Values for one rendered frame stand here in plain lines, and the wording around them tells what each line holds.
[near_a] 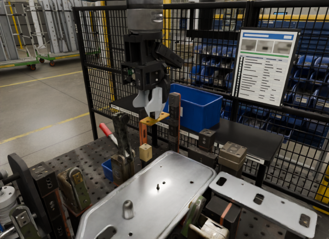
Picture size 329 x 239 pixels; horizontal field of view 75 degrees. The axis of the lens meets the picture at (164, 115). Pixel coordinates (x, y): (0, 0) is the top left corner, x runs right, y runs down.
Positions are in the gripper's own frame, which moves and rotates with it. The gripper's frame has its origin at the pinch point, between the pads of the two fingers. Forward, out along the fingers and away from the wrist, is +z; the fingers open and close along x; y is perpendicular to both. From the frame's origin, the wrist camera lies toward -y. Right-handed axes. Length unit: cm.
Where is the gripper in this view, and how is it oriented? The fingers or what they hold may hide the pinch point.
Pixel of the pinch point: (154, 112)
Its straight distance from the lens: 56.4
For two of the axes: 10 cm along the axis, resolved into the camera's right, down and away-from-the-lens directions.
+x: 7.9, 2.7, -5.6
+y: -6.2, 3.5, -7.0
